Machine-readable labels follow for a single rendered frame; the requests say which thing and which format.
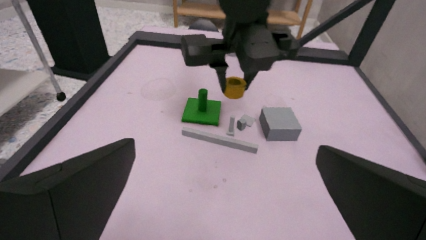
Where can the yellow round nut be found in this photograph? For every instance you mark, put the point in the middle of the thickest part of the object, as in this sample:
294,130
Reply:
234,87

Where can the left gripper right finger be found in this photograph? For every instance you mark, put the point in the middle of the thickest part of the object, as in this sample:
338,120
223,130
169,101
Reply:
375,201

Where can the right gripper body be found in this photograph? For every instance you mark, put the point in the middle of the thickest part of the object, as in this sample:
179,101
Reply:
195,50

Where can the green flat plate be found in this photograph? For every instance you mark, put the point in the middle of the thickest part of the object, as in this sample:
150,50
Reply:
202,110

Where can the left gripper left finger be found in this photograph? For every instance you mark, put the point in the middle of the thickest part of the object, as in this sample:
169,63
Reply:
70,200

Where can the grey flat bar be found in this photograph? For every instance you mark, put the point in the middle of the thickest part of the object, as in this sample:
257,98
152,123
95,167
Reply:
220,140

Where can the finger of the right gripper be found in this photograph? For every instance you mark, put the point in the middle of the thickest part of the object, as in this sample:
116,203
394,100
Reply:
248,77
220,70

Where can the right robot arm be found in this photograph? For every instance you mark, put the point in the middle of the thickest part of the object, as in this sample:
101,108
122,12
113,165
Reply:
254,47

